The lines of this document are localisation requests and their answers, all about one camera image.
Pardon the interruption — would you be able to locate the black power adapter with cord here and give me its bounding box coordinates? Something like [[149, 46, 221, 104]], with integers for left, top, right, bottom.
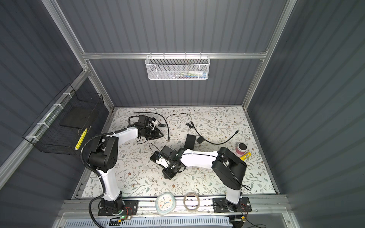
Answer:
[[132, 112, 171, 142]]

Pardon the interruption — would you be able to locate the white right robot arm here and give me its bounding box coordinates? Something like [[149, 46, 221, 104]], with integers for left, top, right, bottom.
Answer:
[[150, 146, 247, 207]]

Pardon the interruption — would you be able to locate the black wire wall basket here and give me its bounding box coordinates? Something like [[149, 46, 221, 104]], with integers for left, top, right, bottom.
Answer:
[[23, 87, 108, 155]]

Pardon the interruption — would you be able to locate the yellow marker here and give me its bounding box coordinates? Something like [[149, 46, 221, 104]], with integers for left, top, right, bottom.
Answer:
[[240, 152, 252, 161]]

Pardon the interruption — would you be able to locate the white analog clock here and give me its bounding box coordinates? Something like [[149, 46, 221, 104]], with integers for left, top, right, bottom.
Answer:
[[155, 192, 176, 216]]

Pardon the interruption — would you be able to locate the pink tape roll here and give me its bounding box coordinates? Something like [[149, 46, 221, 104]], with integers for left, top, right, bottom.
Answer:
[[235, 142, 247, 156]]

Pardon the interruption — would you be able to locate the black ethernet cable right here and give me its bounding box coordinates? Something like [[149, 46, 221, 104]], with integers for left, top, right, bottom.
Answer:
[[188, 122, 240, 145]]

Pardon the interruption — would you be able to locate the clear tape ring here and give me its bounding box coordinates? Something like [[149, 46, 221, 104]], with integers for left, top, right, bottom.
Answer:
[[183, 192, 201, 212]]

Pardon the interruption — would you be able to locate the white wire mesh basket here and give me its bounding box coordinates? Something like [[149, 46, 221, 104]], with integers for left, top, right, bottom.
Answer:
[[145, 56, 211, 80]]

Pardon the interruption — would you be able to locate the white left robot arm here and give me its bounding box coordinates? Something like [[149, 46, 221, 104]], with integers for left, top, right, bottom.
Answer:
[[80, 115, 163, 214]]

